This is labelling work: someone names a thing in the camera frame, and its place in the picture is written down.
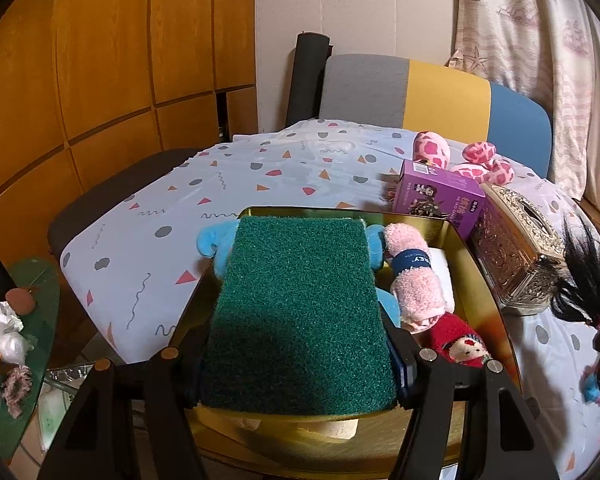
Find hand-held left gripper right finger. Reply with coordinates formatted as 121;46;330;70
380;317;563;480

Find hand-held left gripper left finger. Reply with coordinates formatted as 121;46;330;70
35;347;216;480

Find pink towel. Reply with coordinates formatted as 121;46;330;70
382;223;456;335

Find gold metal tin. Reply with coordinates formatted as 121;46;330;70
177;205;523;478

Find yellow green sponge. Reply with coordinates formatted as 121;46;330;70
200;216;398;417

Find blue plush toy with lollipop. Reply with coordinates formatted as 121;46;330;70
195;222;403;326

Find red sock with doll face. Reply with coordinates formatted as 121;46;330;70
420;311;493;372

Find green glass table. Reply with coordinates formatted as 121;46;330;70
0;257;61;466

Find brown pink scrunchie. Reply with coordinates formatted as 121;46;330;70
0;365;34;419

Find silver ornate tissue box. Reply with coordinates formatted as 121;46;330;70
467;182;567;317

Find crumpled white plastic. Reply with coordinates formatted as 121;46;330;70
0;302;32;367

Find brown round object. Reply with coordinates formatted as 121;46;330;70
6;287;36;317

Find purple cardboard box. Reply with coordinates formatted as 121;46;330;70
391;160;487;238

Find black haired doll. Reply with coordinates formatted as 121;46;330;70
550;210;600;406

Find pink spotted plush toy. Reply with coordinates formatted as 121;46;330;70
412;131;516;188

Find grey yellow blue chair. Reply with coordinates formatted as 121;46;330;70
319;54;553;181

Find black rolled mat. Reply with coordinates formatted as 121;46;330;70
286;32;333;133

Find wooden wardrobe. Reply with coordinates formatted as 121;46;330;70
0;0;258;281

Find pink patterned curtain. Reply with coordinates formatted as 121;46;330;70
450;0;600;211

